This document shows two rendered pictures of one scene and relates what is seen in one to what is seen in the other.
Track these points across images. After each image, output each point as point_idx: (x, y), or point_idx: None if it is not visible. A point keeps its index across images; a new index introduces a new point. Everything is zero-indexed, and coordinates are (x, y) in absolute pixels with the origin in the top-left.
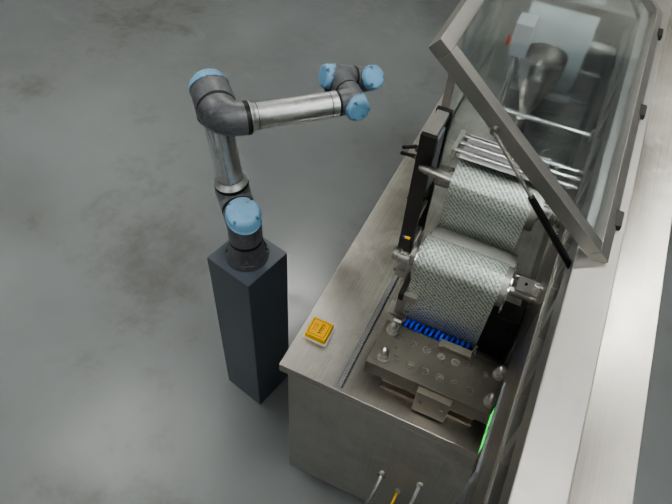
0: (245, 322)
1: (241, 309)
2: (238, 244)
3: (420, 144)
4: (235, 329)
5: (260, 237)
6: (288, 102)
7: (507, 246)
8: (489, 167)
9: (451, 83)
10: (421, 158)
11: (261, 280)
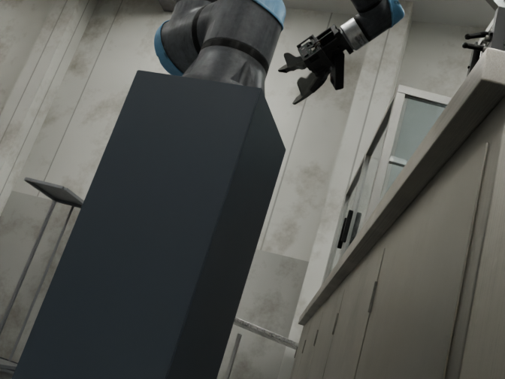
0: (180, 253)
1: (188, 199)
2: (243, 29)
3: (498, 19)
4: (105, 327)
5: (272, 57)
6: None
7: None
8: None
9: (377, 198)
10: (500, 40)
11: (265, 126)
